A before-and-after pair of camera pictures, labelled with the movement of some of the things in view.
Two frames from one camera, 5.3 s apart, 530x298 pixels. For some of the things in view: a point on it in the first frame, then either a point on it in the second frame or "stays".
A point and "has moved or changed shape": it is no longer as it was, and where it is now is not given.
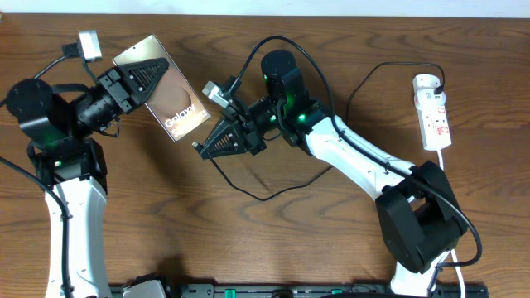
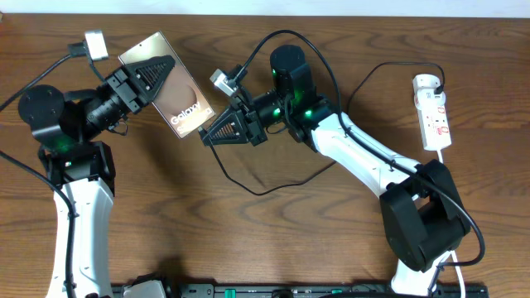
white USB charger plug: [426, 83] stays
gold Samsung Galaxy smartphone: [173, 101] has moved or changed shape
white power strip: [433, 118] stays
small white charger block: [215, 94] -> [227, 85]
